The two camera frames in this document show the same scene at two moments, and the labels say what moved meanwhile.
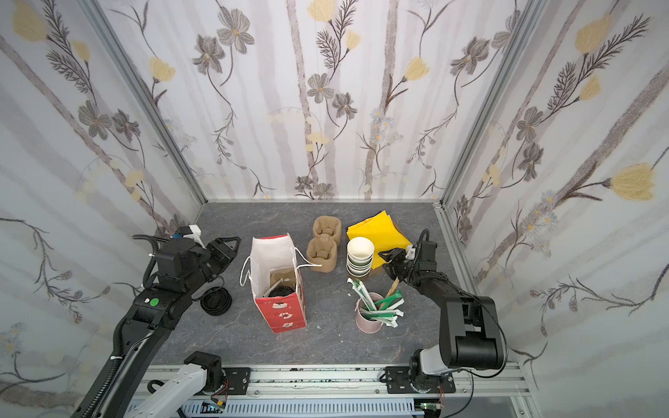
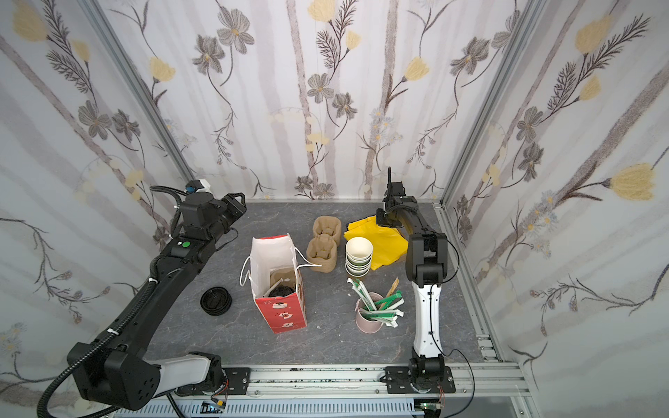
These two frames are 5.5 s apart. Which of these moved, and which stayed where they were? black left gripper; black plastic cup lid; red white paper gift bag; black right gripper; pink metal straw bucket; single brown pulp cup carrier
Moved: black left gripper; black right gripper
Stayed: red white paper gift bag; single brown pulp cup carrier; pink metal straw bucket; black plastic cup lid
